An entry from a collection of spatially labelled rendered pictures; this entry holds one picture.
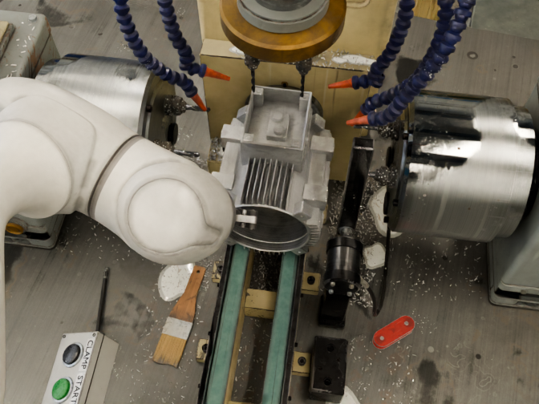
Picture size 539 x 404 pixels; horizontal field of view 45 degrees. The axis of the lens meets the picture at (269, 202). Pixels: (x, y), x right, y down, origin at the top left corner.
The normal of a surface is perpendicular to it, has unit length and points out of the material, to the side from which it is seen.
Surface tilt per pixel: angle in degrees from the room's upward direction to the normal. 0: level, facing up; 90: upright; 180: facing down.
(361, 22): 90
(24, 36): 0
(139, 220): 35
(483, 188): 51
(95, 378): 62
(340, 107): 90
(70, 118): 27
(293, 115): 0
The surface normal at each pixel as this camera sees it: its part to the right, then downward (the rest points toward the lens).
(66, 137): 0.58, -0.38
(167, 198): 0.05, -0.14
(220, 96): -0.14, 0.85
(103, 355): 0.88, -0.14
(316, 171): 0.00, -0.51
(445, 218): -0.13, 0.71
